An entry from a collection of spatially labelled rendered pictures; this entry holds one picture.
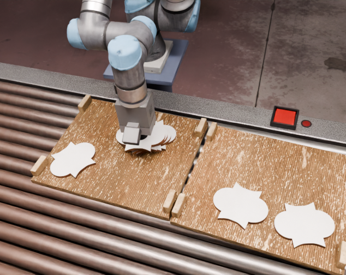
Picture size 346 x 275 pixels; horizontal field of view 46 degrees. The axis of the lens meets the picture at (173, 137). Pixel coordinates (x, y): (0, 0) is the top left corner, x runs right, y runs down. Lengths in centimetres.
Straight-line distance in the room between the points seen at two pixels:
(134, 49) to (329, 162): 60
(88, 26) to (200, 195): 51
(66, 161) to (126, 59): 39
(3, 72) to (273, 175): 105
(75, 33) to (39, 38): 252
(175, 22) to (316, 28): 213
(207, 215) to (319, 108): 180
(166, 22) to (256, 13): 218
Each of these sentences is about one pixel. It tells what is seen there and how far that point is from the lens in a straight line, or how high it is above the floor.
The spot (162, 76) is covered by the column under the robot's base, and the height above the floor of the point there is 87.
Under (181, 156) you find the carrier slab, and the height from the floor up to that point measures 94.
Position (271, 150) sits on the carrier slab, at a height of 94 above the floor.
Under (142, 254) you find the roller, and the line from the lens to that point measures 101.
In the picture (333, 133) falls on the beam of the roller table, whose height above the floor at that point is 92.
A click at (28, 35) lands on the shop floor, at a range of 367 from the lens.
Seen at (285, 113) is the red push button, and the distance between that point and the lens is 128.
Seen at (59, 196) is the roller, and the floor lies 91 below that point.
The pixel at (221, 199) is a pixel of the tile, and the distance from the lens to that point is 104.
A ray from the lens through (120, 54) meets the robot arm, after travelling 92.
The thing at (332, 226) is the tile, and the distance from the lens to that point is 104.
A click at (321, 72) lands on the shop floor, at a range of 299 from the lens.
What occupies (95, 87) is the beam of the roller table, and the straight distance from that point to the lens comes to 144.
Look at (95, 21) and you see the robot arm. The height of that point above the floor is 128.
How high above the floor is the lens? 181
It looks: 47 degrees down
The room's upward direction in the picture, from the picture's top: 6 degrees counter-clockwise
